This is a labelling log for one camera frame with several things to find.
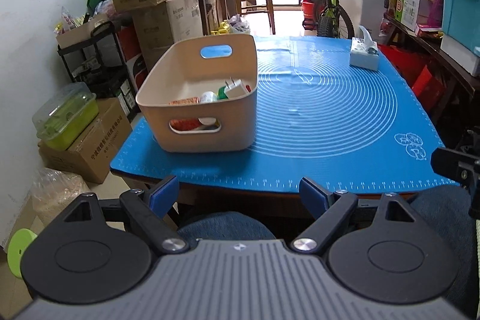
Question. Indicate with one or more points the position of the black shelf rack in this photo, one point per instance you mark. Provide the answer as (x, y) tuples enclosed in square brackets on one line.
[(93, 72)]

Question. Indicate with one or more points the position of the blue silicone mat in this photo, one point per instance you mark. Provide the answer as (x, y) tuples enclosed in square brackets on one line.
[(318, 117)]

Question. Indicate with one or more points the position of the red patterned box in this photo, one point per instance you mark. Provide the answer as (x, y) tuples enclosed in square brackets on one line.
[(183, 101)]

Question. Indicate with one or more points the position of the white charger plug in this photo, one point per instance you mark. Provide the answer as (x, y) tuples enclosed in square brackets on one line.
[(236, 90)]

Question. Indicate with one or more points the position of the printed brown cardboard box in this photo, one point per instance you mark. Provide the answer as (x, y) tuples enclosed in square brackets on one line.
[(101, 147)]

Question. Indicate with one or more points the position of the white tissue box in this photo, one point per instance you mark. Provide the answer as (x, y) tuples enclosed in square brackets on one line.
[(363, 59)]

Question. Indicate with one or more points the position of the red gift bag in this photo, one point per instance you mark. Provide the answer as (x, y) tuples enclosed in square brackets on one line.
[(423, 84)]

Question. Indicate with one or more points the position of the person's leg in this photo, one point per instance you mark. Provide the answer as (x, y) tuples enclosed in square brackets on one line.
[(446, 230), (225, 230)]

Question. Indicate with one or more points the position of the red bucket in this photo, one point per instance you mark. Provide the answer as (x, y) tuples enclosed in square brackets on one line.
[(309, 7)]

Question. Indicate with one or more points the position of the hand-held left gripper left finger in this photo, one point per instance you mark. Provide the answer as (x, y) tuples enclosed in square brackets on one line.
[(165, 194)]

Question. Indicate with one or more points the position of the large wrapped cardboard box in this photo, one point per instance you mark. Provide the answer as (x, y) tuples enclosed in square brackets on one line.
[(161, 27)]

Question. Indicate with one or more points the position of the white plastic box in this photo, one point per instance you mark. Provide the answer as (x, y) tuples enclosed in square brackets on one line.
[(459, 55)]

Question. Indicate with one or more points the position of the grey plastic bag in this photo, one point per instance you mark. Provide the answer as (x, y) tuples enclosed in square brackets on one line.
[(240, 25)]

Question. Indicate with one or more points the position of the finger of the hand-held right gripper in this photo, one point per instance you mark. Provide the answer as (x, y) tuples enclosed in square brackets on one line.
[(455, 166)]

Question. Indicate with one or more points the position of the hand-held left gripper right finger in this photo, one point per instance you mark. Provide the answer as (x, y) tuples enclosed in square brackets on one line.
[(313, 196)]

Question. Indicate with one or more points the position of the dark wooden sideboard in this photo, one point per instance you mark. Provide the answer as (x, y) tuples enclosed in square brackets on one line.
[(450, 65)]

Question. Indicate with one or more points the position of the teal plastic crate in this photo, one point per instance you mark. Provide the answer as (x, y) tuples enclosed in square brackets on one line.
[(461, 16)]

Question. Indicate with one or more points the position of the green container with clear lid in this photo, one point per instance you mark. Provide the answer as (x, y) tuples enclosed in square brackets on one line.
[(71, 125)]

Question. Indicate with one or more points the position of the clear bag of grain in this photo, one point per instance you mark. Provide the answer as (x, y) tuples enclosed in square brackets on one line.
[(56, 200)]

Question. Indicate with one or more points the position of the green and white box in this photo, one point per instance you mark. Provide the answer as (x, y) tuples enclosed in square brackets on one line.
[(410, 9)]

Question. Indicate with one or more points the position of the green round disc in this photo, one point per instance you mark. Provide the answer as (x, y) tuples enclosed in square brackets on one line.
[(20, 252)]

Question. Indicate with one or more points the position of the beige plastic bin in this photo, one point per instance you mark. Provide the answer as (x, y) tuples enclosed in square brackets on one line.
[(202, 140)]

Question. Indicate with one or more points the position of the yellow plastic jug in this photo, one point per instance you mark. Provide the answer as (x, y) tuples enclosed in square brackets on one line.
[(221, 29)]

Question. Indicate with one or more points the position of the person's left leg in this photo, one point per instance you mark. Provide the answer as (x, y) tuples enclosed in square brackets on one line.
[(225, 230)]

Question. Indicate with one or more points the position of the open cardboard box on rack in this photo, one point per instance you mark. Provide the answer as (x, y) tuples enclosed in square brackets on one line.
[(82, 33)]

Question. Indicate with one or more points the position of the green small item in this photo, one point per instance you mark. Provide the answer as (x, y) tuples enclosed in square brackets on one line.
[(224, 92)]

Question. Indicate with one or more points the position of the person's right leg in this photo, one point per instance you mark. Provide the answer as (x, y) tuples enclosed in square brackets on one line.
[(446, 230)]

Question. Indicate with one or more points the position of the red and white appliance box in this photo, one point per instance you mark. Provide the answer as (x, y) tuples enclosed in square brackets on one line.
[(137, 72)]

